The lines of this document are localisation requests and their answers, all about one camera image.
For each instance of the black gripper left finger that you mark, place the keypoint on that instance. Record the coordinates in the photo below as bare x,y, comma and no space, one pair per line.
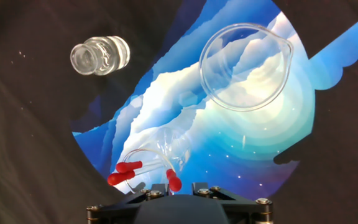
113,213

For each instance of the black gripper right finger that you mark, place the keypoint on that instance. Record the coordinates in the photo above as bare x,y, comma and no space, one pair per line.
250,213

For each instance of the short glass beaker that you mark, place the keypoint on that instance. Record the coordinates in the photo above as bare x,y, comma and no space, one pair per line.
172,146

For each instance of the tall clear glass beaker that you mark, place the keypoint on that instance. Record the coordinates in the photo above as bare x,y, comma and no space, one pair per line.
244,93

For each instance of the black cloth with blue print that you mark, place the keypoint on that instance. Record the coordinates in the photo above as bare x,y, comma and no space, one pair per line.
26,124

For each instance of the small clear glass vial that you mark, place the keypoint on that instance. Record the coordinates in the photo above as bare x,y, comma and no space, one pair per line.
104,56

